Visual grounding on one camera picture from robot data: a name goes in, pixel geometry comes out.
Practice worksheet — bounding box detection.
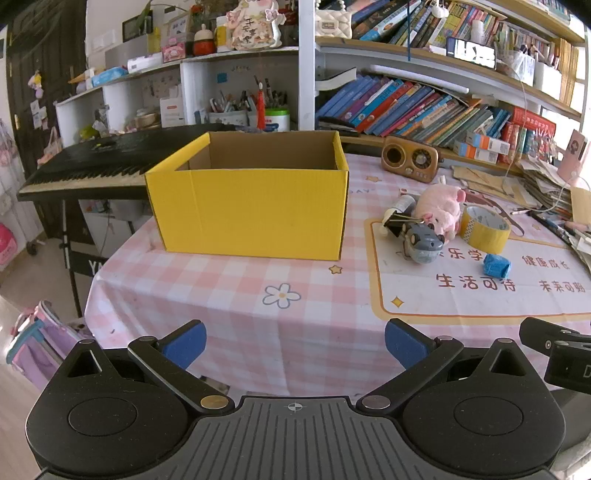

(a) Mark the pile of brown envelopes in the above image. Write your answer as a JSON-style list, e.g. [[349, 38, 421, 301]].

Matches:
[[450, 164, 541, 208]]

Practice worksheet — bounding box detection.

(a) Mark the pink rectangular device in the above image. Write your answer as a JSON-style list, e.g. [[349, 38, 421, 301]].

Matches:
[[557, 129, 591, 181]]

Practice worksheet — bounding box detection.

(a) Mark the thick white paperback book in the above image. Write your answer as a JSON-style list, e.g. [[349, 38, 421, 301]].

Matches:
[[315, 67, 358, 90]]

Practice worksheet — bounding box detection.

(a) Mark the white canister green lid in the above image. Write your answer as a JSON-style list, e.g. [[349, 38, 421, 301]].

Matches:
[[264, 107, 291, 132]]

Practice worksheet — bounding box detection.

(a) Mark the row of colourful books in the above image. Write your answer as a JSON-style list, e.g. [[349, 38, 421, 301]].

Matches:
[[315, 74, 513, 148], [351, 0, 578, 51]]

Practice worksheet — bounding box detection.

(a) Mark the pink pig plush toy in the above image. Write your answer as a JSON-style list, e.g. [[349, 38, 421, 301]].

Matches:
[[411, 185, 467, 238]]

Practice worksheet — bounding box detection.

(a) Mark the white tissue box red label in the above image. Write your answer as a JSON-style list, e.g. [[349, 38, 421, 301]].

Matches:
[[160, 97, 185, 127]]

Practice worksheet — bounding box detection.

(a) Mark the red white round doll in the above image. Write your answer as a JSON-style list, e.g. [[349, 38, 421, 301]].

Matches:
[[193, 23, 217, 57]]

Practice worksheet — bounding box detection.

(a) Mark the black keyboard stand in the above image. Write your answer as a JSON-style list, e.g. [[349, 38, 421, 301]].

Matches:
[[60, 198, 153, 319]]

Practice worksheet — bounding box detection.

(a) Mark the black binder clip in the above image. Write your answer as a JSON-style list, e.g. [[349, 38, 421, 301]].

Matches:
[[382, 208, 419, 238]]

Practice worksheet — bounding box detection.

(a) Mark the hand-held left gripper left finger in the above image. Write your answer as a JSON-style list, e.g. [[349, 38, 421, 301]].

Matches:
[[60, 320, 236, 414]]

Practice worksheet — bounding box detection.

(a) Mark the white quilted handbag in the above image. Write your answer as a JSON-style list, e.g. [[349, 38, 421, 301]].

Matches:
[[315, 0, 352, 40]]

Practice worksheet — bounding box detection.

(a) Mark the white plastic bag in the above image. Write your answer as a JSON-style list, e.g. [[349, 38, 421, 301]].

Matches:
[[508, 48, 536, 86]]

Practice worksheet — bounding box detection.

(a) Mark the orange blue white carton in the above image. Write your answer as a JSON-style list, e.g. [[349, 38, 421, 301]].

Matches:
[[464, 131, 511, 155], [454, 141, 499, 164]]

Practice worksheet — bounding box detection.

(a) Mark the pink printed small box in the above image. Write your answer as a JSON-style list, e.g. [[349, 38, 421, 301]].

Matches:
[[161, 41, 188, 63]]

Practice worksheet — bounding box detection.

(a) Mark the white bookshelf unit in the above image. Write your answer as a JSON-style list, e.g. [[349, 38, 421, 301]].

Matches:
[[55, 0, 587, 167]]

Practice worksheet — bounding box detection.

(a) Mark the white charging cable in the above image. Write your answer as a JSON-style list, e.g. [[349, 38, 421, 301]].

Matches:
[[542, 173, 580, 215]]

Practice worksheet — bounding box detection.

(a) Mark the dark wooden door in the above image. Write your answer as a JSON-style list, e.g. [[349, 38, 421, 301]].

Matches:
[[7, 0, 88, 241]]

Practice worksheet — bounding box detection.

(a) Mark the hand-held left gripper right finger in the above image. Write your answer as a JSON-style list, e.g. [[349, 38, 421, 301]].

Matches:
[[355, 318, 532, 414]]

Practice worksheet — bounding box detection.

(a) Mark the black stapler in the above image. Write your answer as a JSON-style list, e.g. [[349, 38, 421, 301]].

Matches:
[[316, 117, 361, 137]]

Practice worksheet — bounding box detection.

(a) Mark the yellow cardboard box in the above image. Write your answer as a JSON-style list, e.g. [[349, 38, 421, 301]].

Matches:
[[144, 130, 350, 263]]

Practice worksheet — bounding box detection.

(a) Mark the pink white figurine ornament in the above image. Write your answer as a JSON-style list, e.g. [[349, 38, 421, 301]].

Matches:
[[226, 0, 282, 51]]

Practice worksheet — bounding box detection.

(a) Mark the red boxed book set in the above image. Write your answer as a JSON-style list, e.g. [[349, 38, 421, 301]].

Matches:
[[501, 107, 557, 162]]

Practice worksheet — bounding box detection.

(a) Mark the black digital clock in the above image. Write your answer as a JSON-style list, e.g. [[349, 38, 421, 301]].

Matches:
[[445, 37, 497, 70]]

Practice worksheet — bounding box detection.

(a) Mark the black electronic keyboard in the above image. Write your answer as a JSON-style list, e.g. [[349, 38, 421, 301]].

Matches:
[[17, 123, 241, 202]]

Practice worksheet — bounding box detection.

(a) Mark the red hanging tassel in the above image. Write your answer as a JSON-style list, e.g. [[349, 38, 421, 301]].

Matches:
[[256, 78, 269, 127]]

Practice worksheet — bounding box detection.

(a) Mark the pen holder with pens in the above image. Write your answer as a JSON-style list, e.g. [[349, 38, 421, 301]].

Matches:
[[208, 78, 257, 126]]

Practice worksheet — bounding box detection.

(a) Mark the pile of loose papers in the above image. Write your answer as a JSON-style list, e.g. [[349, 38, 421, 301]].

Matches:
[[517, 157, 591, 222]]

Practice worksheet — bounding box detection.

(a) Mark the blue crumpled wrapper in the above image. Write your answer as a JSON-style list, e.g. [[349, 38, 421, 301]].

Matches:
[[483, 253, 512, 279]]

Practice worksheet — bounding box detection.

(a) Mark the grey toy car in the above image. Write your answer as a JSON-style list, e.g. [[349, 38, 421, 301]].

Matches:
[[401, 223, 446, 265]]

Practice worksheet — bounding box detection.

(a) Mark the golden brown retro radio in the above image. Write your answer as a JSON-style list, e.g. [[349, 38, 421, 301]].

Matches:
[[381, 136, 439, 181]]

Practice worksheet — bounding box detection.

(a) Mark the blue wet wipes pack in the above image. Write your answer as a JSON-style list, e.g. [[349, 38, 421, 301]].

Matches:
[[91, 67, 129, 88]]

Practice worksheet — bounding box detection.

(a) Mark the black marker pen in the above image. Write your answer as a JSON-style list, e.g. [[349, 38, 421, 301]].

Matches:
[[529, 211, 573, 243]]

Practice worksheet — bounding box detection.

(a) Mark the pink backpack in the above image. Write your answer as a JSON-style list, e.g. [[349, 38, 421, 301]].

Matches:
[[7, 300, 93, 393]]

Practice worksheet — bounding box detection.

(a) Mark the yellow tape roll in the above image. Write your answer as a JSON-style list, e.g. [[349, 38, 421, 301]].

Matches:
[[460, 205, 512, 254]]

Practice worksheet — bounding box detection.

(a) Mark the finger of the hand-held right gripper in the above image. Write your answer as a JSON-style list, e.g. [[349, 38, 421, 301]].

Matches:
[[518, 316, 591, 356]]

